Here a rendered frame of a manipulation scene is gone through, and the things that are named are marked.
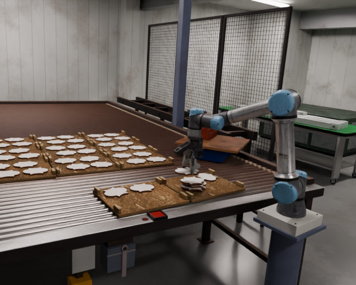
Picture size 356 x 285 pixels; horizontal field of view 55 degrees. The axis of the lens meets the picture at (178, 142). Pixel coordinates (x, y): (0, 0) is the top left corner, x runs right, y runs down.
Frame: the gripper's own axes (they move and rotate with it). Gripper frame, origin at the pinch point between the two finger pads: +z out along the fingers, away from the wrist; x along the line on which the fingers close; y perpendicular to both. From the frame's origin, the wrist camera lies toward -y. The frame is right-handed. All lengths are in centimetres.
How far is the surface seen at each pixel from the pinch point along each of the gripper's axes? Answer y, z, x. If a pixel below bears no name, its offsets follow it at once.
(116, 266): -46, 35, -27
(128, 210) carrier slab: -37.5, 14.0, -13.1
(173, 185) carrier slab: -1.6, 12.7, 12.2
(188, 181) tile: 3.5, 7.3, 3.2
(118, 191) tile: -35.9, 12.9, 9.3
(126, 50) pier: 118, -79, 501
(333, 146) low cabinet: 474, 63, 285
